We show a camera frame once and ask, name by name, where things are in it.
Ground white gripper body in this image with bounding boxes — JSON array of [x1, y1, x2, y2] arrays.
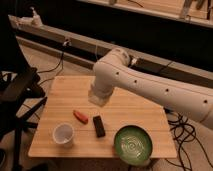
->
[[89, 84, 114, 102]]

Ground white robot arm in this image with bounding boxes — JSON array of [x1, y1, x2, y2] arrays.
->
[[89, 48, 213, 130]]

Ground white ceramic cup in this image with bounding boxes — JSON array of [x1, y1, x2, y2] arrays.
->
[[52, 123, 74, 147]]

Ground orange carrot toy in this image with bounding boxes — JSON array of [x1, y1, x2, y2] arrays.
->
[[73, 110, 88, 124]]

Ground dark brown rectangular block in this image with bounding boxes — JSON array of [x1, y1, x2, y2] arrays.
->
[[93, 116, 106, 138]]

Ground wooden table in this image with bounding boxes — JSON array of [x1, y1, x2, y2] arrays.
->
[[28, 76, 177, 158]]

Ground green glass bowl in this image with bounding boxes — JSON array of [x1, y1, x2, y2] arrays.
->
[[114, 125, 153, 166]]

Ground black chair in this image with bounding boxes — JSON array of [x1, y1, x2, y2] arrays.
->
[[0, 11, 47, 171]]

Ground long metal rail beam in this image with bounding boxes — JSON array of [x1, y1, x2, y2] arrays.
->
[[9, 16, 213, 88]]

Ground black floor cables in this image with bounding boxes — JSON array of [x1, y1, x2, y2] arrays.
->
[[164, 109, 208, 171]]

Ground white clamp on rail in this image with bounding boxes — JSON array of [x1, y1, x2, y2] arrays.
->
[[19, 7, 43, 27]]

